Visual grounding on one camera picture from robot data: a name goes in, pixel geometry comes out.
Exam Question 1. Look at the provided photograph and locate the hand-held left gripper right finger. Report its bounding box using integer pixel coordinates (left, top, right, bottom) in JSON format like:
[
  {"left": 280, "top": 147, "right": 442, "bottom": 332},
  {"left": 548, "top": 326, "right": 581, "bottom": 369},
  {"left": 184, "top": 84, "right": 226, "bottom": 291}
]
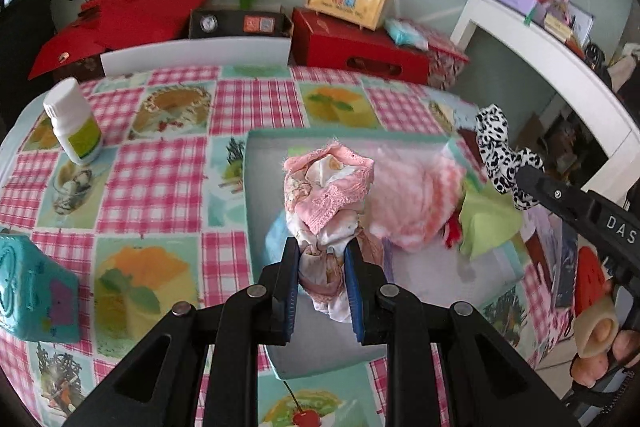
[{"left": 344, "top": 238, "right": 581, "bottom": 427}]

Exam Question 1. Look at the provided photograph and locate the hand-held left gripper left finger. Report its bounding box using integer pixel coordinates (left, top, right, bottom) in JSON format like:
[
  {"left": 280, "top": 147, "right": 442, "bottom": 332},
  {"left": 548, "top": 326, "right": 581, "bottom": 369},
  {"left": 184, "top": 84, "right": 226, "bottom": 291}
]
[{"left": 60, "top": 237, "right": 301, "bottom": 427}]

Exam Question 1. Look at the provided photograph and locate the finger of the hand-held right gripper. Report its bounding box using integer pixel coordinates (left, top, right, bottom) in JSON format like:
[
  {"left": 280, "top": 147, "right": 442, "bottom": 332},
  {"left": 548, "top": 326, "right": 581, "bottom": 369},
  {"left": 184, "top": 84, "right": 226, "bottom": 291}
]
[{"left": 515, "top": 164, "right": 592, "bottom": 229}]

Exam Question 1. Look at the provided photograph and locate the light green cloth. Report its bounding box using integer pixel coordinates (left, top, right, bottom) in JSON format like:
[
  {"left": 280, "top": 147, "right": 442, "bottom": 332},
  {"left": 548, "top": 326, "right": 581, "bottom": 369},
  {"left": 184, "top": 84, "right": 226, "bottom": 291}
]
[{"left": 456, "top": 186, "right": 524, "bottom": 259}]

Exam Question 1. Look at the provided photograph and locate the leopard print scrunchie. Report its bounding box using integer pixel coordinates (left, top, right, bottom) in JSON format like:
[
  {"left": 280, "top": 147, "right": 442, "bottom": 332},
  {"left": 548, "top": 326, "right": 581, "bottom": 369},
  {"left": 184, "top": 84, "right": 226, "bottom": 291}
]
[{"left": 474, "top": 104, "right": 547, "bottom": 211}]

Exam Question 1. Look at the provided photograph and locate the pink red yarn flower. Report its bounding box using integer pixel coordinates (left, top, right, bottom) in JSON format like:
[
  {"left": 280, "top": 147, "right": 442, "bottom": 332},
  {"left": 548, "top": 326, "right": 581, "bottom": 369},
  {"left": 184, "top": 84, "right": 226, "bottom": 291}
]
[{"left": 441, "top": 216, "right": 467, "bottom": 251}]

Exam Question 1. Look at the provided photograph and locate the pink floral cloth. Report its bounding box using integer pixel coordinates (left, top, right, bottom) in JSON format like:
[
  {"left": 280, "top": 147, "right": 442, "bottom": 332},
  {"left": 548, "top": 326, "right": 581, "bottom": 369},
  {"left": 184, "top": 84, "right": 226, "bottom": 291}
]
[{"left": 282, "top": 145, "right": 387, "bottom": 324}]

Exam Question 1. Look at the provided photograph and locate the pink fluffy towel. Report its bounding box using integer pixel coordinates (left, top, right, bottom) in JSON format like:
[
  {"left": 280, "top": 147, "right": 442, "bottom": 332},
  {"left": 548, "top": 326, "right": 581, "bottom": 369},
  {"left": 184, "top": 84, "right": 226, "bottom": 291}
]
[{"left": 369, "top": 146, "right": 467, "bottom": 254}]

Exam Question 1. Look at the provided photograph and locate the teal shallow cardboard box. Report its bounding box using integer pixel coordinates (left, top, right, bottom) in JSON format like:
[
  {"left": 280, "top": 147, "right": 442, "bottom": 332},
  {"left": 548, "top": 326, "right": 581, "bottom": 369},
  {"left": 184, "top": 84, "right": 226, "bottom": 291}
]
[{"left": 242, "top": 129, "right": 532, "bottom": 381}]

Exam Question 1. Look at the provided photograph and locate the person's right hand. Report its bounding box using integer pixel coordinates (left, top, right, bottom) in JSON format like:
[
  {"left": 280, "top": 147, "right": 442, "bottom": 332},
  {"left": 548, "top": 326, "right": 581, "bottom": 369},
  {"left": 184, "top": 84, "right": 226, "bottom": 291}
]
[{"left": 570, "top": 299, "right": 640, "bottom": 389}]

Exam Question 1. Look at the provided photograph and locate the red spotted object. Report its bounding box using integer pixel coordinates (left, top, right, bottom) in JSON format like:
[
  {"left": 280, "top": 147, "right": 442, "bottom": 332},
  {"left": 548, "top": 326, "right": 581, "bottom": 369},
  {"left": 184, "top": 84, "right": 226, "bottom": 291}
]
[{"left": 573, "top": 245, "right": 615, "bottom": 316}]

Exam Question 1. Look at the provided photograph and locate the white desk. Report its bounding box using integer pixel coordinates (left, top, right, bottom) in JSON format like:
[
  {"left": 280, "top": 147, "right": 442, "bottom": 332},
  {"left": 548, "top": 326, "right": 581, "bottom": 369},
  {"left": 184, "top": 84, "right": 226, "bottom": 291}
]
[{"left": 449, "top": 0, "right": 640, "bottom": 194}]

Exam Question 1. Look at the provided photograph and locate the floral patterned box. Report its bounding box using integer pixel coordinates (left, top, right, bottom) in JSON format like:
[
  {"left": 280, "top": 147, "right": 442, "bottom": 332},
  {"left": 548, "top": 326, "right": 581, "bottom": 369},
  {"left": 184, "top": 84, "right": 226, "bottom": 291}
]
[{"left": 426, "top": 34, "right": 471, "bottom": 90}]

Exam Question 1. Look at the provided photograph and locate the pink checkered tablecloth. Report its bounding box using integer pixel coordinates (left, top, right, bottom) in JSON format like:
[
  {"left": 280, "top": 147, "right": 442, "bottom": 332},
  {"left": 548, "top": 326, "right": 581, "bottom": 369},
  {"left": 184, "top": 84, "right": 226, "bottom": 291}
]
[{"left": 0, "top": 64, "right": 576, "bottom": 427}]

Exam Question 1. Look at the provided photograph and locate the pale blue plastic bag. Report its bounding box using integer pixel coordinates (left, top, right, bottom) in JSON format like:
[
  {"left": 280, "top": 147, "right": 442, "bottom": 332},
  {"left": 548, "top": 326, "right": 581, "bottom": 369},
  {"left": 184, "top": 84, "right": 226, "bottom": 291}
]
[{"left": 384, "top": 17, "right": 429, "bottom": 50}]

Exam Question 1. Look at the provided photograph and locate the teal plastic toy case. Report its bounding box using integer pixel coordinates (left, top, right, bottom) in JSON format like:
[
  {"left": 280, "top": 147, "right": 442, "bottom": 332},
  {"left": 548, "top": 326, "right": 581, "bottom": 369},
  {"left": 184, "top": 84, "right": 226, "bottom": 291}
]
[{"left": 0, "top": 229, "right": 81, "bottom": 344}]

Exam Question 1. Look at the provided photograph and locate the white pill bottle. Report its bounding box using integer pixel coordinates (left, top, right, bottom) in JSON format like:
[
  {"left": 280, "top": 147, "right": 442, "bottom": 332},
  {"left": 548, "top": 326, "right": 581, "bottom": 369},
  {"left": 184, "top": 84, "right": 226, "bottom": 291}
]
[{"left": 42, "top": 77, "right": 104, "bottom": 166}]

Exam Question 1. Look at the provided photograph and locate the black box with gauge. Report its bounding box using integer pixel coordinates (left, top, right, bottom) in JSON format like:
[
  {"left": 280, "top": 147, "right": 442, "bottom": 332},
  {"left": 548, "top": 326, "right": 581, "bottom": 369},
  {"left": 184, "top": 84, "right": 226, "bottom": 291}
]
[{"left": 188, "top": 6, "right": 294, "bottom": 41}]

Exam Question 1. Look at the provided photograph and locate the black cabinet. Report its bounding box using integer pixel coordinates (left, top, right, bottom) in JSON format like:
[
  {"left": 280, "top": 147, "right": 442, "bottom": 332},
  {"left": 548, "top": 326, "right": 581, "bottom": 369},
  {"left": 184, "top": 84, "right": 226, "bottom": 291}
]
[{"left": 0, "top": 0, "right": 54, "bottom": 128}]

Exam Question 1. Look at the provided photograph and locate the red box with handle slot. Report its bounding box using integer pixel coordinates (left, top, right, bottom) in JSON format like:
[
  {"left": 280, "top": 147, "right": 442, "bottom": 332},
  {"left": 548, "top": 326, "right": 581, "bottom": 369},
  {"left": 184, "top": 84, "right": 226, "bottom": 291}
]
[{"left": 291, "top": 6, "right": 431, "bottom": 83}]

